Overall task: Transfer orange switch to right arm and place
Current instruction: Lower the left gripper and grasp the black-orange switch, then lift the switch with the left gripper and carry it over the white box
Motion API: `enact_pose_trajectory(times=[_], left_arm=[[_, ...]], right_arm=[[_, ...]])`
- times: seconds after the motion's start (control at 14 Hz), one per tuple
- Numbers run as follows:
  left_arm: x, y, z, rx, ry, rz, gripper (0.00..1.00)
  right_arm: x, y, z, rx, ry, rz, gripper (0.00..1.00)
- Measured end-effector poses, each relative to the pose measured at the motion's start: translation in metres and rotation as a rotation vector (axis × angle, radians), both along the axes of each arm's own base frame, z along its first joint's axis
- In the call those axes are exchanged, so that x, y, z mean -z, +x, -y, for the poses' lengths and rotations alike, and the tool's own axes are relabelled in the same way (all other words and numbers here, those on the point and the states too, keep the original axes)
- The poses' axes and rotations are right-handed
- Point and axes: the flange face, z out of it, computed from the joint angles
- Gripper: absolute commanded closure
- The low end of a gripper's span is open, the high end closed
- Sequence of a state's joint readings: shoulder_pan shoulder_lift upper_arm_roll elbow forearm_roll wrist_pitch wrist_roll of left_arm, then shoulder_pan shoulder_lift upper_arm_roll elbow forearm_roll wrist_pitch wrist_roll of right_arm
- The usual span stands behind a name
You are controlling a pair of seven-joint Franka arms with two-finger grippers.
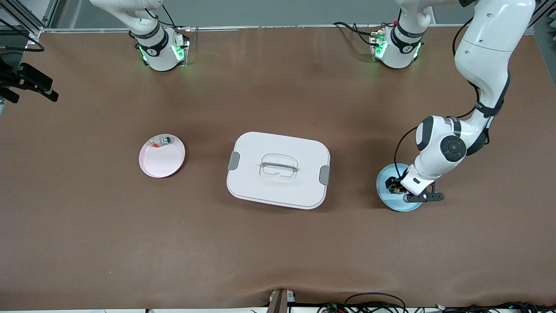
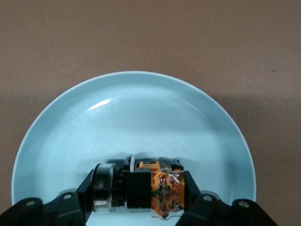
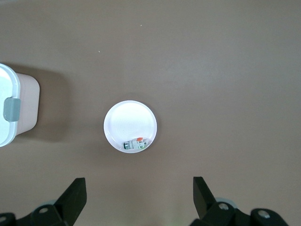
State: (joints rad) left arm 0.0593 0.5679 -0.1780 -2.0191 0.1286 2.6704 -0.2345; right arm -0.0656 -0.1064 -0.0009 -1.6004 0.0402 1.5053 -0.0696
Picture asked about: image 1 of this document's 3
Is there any translucent lid handle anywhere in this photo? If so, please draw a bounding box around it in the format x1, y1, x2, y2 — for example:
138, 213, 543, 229
259, 154, 298, 183

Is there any blue round plate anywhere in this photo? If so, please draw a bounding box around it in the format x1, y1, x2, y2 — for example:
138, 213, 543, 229
376, 163, 424, 212

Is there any black base cable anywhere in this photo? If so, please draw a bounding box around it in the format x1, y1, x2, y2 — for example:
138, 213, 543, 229
334, 21, 383, 47

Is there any white lidded storage box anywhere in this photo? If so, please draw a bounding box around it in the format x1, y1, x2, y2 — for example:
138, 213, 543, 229
226, 132, 331, 210

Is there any pink round plate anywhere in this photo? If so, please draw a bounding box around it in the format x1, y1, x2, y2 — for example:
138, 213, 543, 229
139, 133, 186, 178

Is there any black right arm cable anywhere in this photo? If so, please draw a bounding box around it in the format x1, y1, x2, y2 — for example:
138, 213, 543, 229
0, 17, 45, 53

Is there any camera mount post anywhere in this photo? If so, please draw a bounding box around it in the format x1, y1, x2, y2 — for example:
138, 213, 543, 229
266, 288, 297, 313

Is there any aluminium frame profile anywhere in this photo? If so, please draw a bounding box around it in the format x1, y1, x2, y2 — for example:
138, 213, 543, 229
532, 0, 556, 35
0, 0, 59, 46

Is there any black cable bundle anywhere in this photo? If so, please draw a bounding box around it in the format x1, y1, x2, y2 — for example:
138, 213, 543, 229
434, 301, 556, 313
319, 292, 407, 313

